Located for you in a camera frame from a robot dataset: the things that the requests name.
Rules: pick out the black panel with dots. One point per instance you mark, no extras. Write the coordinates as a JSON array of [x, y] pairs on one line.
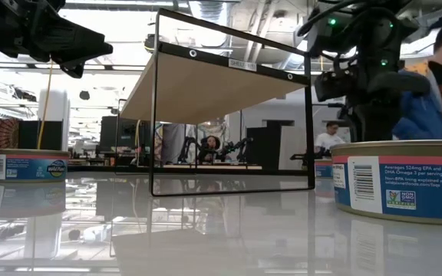
[[29, 134]]

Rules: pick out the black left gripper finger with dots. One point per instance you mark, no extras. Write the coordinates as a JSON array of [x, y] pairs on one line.
[[74, 69], [75, 42]]

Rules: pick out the blue label can gold lid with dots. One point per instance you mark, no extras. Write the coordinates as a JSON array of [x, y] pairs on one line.
[[33, 168], [322, 169], [409, 188]]

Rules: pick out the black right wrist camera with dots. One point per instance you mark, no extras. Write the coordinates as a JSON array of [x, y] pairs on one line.
[[336, 86]]

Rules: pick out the black background robot arm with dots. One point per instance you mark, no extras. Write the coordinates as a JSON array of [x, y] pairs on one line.
[[185, 143], [236, 145]]

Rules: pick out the white pillar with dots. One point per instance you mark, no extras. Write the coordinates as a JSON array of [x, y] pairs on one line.
[[58, 111]]

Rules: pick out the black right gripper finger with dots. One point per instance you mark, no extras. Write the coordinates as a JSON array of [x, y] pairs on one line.
[[374, 128]]

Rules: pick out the person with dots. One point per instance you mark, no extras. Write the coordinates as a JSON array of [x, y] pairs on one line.
[[420, 115], [210, 147], [330, 140]]

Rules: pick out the background wooden table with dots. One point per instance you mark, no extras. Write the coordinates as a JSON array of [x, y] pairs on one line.
[[213, 167]]

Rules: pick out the black round ceiling fixture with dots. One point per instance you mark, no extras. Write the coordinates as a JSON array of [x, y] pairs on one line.
[[84, 95]]

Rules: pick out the black and white cabinet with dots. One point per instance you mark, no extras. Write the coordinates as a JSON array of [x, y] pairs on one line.
[[259, 145]]

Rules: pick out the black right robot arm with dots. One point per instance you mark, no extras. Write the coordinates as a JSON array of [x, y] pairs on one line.
[[374, 23]]

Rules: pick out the black table frame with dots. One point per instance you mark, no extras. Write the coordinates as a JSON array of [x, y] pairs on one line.
[[90, 168]]

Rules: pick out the wooden shelf with black frame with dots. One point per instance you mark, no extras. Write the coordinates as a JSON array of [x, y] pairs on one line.
[[205, 92]]

